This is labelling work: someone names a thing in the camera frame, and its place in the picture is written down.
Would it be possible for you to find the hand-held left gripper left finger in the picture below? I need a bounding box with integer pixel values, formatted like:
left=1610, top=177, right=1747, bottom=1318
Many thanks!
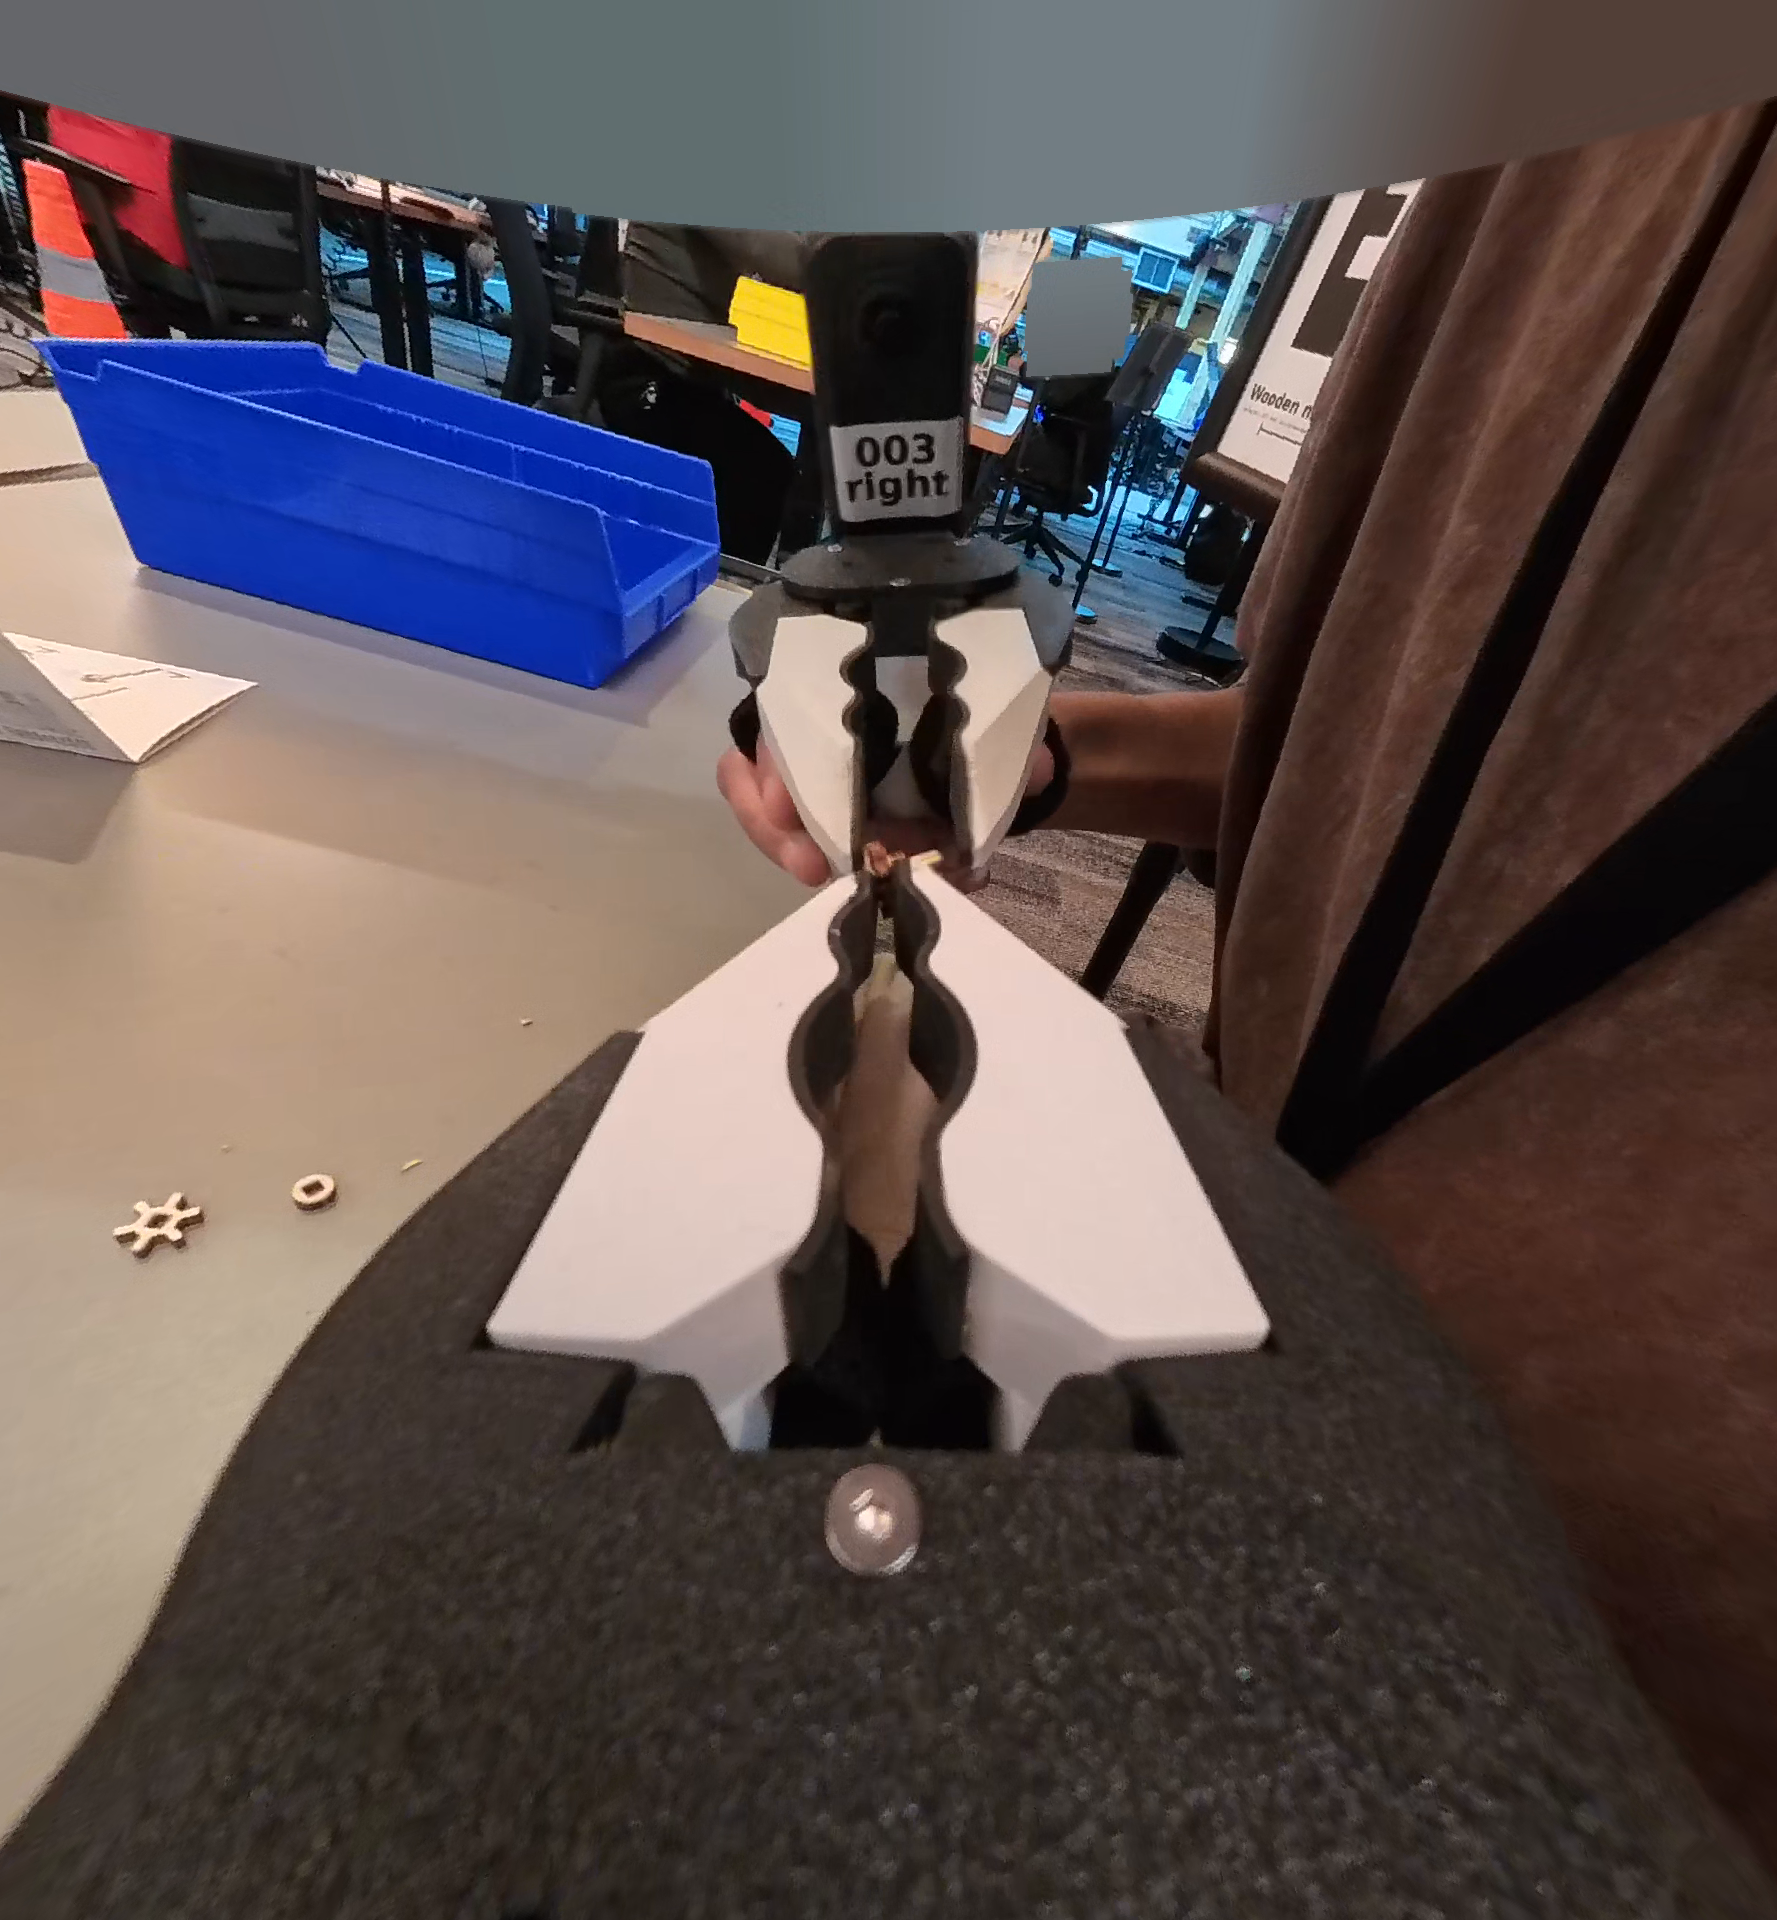
left=486, top=875, right=884, bottom=1451

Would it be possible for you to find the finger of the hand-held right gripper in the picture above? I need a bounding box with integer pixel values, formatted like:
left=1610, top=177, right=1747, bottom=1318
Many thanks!
left=911, top=612, right=1058, bottom=886
left=756, top=614, right=896, bottom=891

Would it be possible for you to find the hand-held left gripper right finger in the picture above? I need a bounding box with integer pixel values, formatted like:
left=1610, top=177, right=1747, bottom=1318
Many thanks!
left=884, top=874, right=1271, bottom=1451

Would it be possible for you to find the person's right forearm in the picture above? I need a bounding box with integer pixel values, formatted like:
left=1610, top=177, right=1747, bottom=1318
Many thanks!
left=1045, top=681, right=1252, bottom=851

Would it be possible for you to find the grey desk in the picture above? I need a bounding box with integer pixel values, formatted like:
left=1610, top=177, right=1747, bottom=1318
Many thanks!
left=0, top=382, right=847, bottom=1891

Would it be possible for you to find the person's right hand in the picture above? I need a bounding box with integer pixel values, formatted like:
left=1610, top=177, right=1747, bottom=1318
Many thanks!
left=719, top=741, right=847, bottom=891

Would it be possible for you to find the yellow plastic bin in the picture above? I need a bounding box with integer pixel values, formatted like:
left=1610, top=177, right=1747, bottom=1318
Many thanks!
left=726, top=275, right=814, bottom=369

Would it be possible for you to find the wooden top table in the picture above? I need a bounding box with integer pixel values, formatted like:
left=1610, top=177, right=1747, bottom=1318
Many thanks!
left=621, top=307, right=1033, bottom=459

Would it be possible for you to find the white framed poster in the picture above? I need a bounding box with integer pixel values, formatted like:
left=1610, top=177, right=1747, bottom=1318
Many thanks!
left=1179, top=179, right=1432, bottom=520

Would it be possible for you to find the wide blue plastic bin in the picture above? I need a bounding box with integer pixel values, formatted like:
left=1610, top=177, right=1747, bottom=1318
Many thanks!
left=41, top=337, right=723, bottom=691

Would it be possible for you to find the person's brown shirt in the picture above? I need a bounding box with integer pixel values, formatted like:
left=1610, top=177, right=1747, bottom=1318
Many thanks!
left=1203, top=81, right=1777, bottom=1920

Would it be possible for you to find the white paper booklet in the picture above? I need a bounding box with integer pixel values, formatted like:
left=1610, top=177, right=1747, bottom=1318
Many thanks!
left=0, top=587, right=259, bottom=763

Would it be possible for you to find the orange safety vest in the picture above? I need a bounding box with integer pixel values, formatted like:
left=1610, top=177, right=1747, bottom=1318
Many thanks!
left=20, top=158, right=130, bottom=339

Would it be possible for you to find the black lanyard strap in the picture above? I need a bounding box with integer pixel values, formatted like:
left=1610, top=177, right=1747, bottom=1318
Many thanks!
left=1275, top=255, right=1777, bottom=1186

